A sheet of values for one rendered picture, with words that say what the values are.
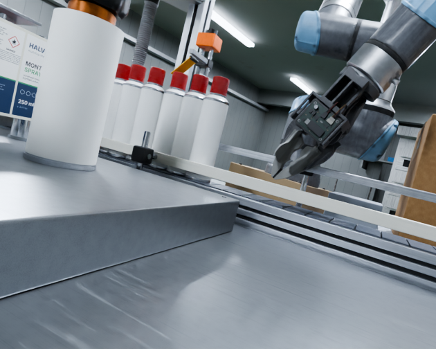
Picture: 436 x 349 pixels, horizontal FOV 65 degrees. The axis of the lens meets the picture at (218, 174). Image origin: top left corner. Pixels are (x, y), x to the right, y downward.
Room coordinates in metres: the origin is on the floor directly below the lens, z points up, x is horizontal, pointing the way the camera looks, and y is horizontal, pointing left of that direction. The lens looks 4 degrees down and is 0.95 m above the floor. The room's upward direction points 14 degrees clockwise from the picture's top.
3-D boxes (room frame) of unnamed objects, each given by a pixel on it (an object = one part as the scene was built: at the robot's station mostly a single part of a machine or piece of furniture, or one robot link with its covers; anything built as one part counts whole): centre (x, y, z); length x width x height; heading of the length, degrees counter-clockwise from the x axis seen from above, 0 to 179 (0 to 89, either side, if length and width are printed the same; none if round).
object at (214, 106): (0.68, 0.04, 0.98); 0.05 x 0.05 x 0.20
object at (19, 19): (0.83, 0.59, 1.14); 0.14 x 0.11 x 0.01; 66
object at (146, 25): (0.90, 0.27, 1.18); 0.04 x 0.04 x 0.21
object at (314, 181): (0.94, -0.20, 0.97); 0.15 x 0.15 x 0.10
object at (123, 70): (0.80, 0.27, 0.98); 0.05 x 0.05 x 0.20
